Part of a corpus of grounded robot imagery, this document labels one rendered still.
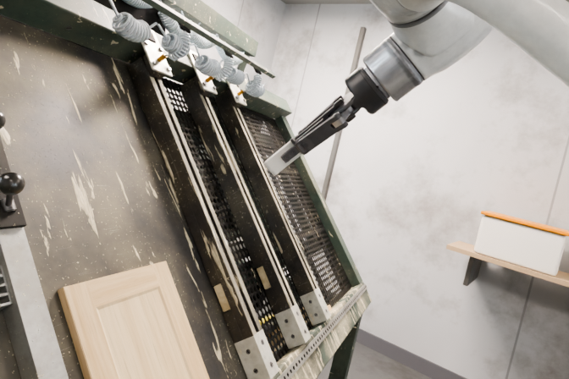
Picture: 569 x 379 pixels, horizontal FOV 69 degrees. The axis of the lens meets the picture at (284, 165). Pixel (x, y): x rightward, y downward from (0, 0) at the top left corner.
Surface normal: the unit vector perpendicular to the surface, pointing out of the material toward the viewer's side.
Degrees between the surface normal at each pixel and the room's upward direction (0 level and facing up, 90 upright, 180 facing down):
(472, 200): 90
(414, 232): 90
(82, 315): 50
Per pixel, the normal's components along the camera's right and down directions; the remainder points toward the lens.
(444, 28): 0.15, 0.66
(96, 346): 0.83, -0.45
